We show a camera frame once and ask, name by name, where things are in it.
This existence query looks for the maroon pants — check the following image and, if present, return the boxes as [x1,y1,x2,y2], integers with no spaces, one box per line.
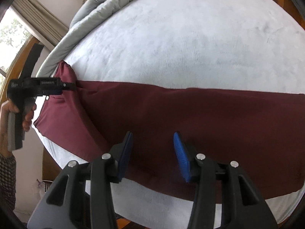
[34,61,304,200]

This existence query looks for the patterned sleeve forearm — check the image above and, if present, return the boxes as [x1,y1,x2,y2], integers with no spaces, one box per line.
[0,155,17,211]

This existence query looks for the person's left hand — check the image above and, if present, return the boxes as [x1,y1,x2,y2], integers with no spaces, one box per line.
[1,100,37,158]

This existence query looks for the beige curtain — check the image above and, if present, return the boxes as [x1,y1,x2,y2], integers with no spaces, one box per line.
[11,0,68,51]

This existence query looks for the grey duvet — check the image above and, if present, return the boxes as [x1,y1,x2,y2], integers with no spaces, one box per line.
[36,0,133,77]

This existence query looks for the white bed sheet mattress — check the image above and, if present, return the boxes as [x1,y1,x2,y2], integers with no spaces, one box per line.
[35,0,304,228]

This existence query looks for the wooden window frame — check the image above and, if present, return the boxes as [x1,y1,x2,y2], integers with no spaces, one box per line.
[1,36,40,104]

